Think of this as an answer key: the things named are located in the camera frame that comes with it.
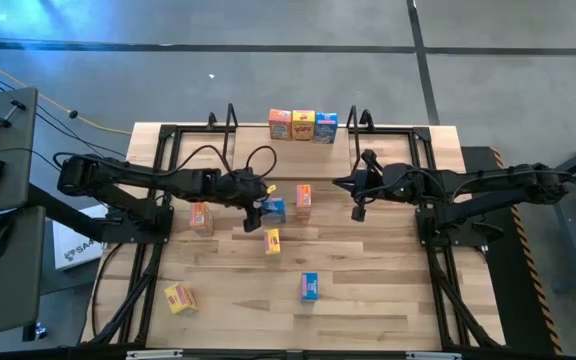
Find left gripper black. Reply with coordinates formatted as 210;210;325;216
217;168;280;217

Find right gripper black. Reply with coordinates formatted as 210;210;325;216
332;163;412;202

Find blue cereal box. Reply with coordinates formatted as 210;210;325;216
261;196;288;225
313;111;339;146
300;271;320;303

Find orange cereal box pink side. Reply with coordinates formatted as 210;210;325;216
189;201;215;237
268;108;293;142
296;183;313;220

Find yellow Pops cereal box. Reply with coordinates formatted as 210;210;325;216
291;109;316;142
163;282;200;317
263;228;282;256

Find black mat hazard stripe edge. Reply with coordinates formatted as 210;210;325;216
460;145;564;356

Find white printed cardboard box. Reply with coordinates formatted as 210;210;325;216
51;204;109;271

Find dark grey desk top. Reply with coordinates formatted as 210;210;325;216
0;87;39;221
0;205;47;341

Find desk caster wheel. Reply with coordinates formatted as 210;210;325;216
22;322;49;344

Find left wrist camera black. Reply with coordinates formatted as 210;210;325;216
244;205;264;234

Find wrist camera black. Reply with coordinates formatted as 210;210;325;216
244;205;264;234
350;199;368;224

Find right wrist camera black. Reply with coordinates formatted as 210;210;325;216
350;199;368;224

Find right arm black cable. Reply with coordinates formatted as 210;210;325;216
352;168;437;199

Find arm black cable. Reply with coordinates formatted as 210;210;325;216
176;143;278;177
352;168;437;199

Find black metal shelf bracket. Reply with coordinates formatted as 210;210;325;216
346;104;364;174
221;103;240;166

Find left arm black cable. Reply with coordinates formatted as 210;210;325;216
176;143;278;177

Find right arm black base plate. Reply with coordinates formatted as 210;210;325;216
415;205;490;249

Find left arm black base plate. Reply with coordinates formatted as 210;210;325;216
102;204;174;245

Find black aluminium table frame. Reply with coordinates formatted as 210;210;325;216
85;122;504;351

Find white metal table bracket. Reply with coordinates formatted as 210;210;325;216
125;349;184;360
405;351;463;360

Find black floor cable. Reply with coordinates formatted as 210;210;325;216
0;64;129;171

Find yellow floor cable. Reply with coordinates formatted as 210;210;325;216
0;49;133;136

